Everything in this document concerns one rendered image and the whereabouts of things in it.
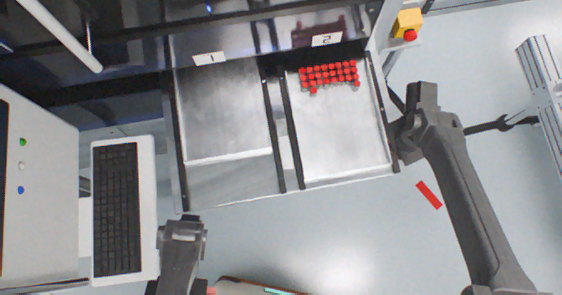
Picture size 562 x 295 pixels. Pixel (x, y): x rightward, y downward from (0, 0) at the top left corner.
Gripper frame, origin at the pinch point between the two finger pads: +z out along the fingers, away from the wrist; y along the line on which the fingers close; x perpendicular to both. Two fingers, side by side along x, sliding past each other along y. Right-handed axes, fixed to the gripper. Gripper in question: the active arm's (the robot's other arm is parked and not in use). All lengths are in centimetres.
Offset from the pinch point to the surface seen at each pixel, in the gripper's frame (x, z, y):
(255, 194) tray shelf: 38.3, 23.2, 6.7
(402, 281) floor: 0, 111, -53
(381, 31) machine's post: -15.5, 15.7, 32.9
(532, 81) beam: -82, 73, 4
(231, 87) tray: 31, 25, 40
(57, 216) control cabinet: 89, 14, 24
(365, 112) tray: -2.8, 26.7, 15.0
